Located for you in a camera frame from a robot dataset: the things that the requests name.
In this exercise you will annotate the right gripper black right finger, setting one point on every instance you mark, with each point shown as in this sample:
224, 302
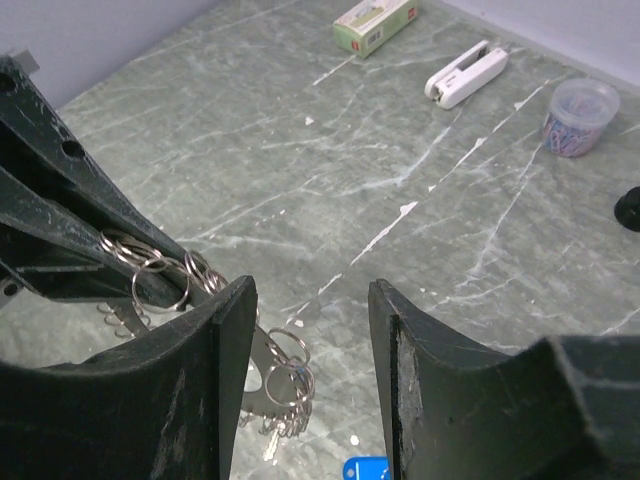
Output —
566, 407

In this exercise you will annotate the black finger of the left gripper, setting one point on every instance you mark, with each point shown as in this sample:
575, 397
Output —
33, 136
50, 240

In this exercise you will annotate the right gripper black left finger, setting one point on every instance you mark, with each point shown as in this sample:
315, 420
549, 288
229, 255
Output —
162, 406

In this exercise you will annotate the blue tagged key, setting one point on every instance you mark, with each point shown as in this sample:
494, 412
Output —
366, 468

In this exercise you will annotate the clear cup of paperclips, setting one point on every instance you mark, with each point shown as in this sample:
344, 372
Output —
579, 111

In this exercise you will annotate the green white staple box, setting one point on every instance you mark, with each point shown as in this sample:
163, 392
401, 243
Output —
369, 24

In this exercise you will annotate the white stapler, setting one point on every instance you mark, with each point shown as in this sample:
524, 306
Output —
465, 75

